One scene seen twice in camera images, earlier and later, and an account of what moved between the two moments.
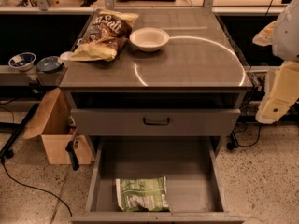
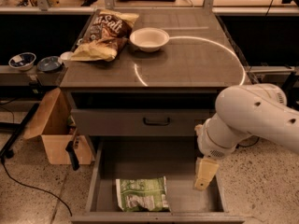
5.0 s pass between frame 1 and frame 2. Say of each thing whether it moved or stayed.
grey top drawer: stayed
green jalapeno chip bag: stayed
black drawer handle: stayed
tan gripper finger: moved
